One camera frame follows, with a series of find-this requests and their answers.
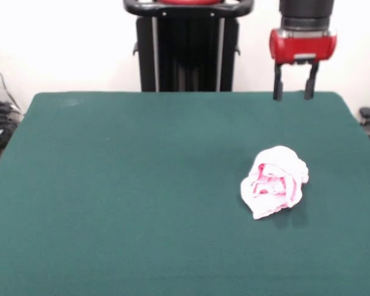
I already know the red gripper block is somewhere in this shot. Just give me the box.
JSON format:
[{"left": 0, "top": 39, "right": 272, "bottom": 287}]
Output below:
[{"left": 269, "top": 28, "right": 338, "bottom": 101}]

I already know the pink garment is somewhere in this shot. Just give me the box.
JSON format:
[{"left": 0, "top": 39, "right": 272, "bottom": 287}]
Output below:
[{"left": 240, "top": 146, "right": 310, "bottom": 220}]

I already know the dark green table cloth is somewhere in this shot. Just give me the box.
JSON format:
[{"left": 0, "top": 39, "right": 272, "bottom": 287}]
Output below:
[{"left": 0, "top": 91, "right": 370, "bottom": 296}]

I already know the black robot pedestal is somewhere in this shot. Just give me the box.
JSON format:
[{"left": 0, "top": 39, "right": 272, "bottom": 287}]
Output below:
[{"left": 122, "top": 0, "right": 253, "bottom": 93}]

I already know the black cable bundle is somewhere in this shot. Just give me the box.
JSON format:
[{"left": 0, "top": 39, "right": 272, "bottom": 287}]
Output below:
[{"left": 0, "top": 100, "right": 23, "bottom": 126}]

